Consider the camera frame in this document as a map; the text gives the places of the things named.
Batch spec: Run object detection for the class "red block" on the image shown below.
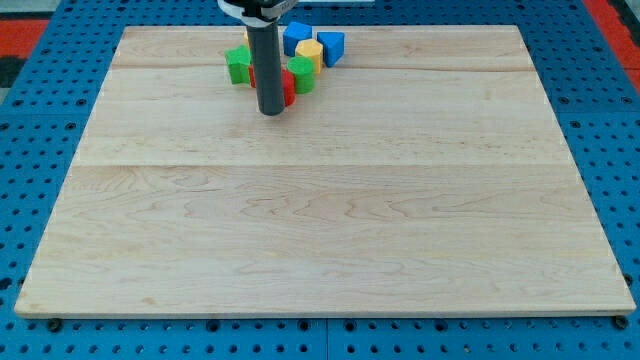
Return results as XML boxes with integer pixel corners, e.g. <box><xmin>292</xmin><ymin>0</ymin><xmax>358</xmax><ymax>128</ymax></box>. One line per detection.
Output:
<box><xmin>281</xmin><ymin>68</ymin><xmax>296</xmax><ymax>107</ymax></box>
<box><xmin>248</xmin><ymin>65</ymin><xmax>256</xmax><ymax>88</ymax></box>

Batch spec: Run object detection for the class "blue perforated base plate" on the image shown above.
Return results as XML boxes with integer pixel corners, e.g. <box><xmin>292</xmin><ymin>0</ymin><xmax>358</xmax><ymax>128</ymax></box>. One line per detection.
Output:
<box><xmin>1</xmin><ymin>0</ymin><xmax>639</xmax><ymax>359</ymax></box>

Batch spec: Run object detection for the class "light wooden board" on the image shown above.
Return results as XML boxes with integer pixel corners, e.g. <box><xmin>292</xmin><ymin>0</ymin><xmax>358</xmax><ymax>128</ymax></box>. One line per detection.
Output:
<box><xmin>15</xmin><ymin>25</ymin><xmax>636</xmax><ymax>319</ymax></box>

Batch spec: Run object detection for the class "green star block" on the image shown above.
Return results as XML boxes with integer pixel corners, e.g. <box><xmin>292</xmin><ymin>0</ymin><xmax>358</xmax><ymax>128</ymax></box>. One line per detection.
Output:
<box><xmin>224</xmin><ymin>45</ymin><xmax>251</xmax><ymax>84</ymax></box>

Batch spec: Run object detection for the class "blue triangle block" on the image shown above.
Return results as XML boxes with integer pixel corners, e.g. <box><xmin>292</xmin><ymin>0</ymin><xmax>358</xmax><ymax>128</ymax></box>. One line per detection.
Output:
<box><xmin>316</xmin><ymin>32</ymin><xmax>345</xmax><ymax>67</ymax></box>

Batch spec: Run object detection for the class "green cylinder block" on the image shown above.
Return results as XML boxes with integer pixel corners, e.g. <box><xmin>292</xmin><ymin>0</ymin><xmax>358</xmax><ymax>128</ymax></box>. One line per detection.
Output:
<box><xmin>287</xmin><ymin>56</ymin><xmax>315</xmax><ymax>94</ymax></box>

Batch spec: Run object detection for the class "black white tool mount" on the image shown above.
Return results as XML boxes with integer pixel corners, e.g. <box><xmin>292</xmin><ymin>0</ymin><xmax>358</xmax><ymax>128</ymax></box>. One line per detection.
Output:
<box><xmin>217</xmin><ymin>0</ymin><xmax>298</xmax><ymax>27</ymax></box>

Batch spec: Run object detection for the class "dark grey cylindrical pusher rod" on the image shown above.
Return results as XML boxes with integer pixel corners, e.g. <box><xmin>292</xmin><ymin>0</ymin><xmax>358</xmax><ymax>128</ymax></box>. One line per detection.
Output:
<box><xmin>246</xmin><ymin>23</ymin><xmax>285</xmax><ymax>116</ymax></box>

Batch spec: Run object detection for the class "yellow hexagon block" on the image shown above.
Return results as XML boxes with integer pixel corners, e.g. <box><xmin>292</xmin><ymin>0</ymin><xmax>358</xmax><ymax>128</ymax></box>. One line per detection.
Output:
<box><xmin>295</xmin><ymin>39</ymin><xmax>324</xmax><ymax>75</ymax></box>

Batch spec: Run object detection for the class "blue pentagon block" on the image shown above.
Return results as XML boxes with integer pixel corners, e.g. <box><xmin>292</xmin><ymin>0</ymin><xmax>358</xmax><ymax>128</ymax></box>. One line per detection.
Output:
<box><xmin>282</xmin><ymin>22</ymin><xmax>313</xmax><ymax>57</ymax></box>

